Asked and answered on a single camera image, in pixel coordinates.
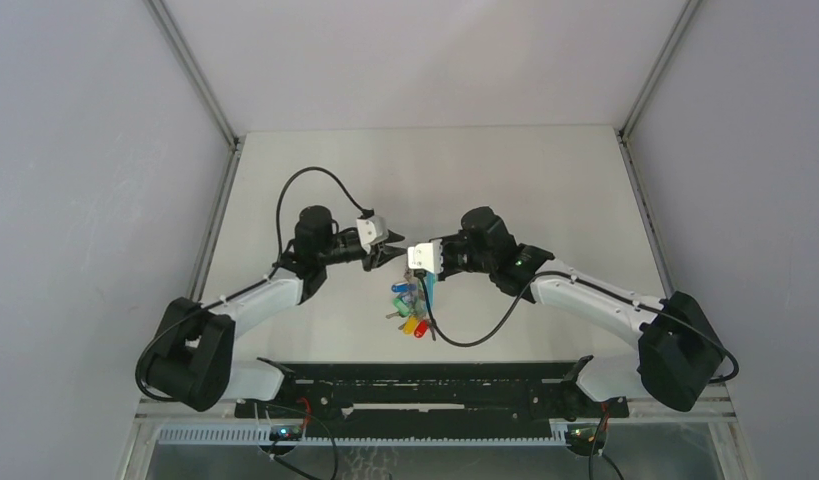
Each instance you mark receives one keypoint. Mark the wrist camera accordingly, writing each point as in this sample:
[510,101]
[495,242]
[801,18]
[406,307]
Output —
[371,230]
[427,256]

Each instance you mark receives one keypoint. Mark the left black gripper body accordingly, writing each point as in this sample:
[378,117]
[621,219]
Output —
[339,250]

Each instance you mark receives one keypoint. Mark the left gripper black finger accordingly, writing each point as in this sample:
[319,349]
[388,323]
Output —
[381,255]
[390,237]

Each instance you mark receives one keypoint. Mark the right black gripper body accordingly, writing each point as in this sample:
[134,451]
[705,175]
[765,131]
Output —
[458,258]

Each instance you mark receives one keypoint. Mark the black mounting base rail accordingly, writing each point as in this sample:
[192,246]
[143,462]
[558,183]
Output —
[411,404]

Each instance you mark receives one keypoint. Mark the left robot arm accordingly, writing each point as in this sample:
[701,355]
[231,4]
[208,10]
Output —
[191,358]

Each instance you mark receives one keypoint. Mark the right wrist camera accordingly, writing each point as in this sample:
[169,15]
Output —
[427,256]

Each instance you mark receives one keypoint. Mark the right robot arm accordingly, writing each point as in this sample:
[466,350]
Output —
[677,353]

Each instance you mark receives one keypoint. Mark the blue keyring with keys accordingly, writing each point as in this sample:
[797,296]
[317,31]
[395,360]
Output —
[411,296]

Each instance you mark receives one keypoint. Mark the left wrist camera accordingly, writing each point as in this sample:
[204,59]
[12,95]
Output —
[371,230]

